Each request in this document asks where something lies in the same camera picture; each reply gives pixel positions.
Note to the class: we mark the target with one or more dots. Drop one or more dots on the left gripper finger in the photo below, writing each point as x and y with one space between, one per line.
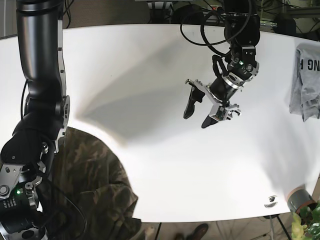
196 95
221 113

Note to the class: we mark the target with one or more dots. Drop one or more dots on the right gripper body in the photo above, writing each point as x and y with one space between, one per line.
19 203

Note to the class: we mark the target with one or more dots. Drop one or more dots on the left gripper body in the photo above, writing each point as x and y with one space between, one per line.
229 79

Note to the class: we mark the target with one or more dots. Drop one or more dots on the camouflage T-shirt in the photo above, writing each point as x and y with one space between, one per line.
93 198

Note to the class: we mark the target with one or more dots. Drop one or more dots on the light grey T-shirt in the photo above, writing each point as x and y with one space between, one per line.
305 85

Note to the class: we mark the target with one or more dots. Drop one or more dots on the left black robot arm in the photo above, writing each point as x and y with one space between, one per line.
241 34

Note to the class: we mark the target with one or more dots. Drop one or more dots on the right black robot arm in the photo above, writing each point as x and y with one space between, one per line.
26 159

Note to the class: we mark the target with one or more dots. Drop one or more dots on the right metal table grommet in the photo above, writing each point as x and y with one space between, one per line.
271 202

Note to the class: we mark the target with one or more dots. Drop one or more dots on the grey plant pot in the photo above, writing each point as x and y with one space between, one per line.
299 198

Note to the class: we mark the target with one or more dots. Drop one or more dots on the green plant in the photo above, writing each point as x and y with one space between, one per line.
306 224

